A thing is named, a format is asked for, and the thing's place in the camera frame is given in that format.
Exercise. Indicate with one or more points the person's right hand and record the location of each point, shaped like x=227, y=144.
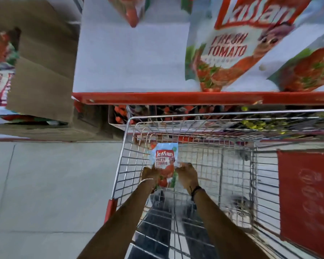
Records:
x=188, y=175

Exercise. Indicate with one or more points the person's left hand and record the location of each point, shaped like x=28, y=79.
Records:
x=149, y=173

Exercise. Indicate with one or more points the person's left fingers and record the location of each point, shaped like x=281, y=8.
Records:
x=154, y=168

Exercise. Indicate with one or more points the person's right fingers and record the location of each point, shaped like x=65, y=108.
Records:
x=183, y=167

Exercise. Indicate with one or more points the small tomato ketchup pouch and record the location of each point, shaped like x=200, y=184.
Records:
x=164, y=164

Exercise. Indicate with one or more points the person's right forearm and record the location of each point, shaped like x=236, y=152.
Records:
x=224, y=226

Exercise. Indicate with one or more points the person's left forearm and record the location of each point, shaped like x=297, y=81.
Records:
x=118, y=223

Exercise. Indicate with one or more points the thin silver bangle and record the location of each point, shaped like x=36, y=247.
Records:
x=145, y=180

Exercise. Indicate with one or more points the black wrist band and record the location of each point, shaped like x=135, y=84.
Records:
x=196, y=190

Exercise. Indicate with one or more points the row of packets under shelf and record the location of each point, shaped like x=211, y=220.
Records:
x=194, y=115

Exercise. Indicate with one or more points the white shelf with red edge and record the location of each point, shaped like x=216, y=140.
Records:
x=140, y=67

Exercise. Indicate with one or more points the red cart seat flap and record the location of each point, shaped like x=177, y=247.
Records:
x=306, y=196

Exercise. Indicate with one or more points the large tomato ketchup pouch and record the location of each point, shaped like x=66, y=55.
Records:
x=129, y=9
x=237, y=43
x=305, y=70

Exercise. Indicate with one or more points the brown cardboard box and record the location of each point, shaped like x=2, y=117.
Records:
x=43, y=75

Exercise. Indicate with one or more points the tomato ketchup pouch in carton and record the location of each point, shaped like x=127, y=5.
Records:
x=0, y=75

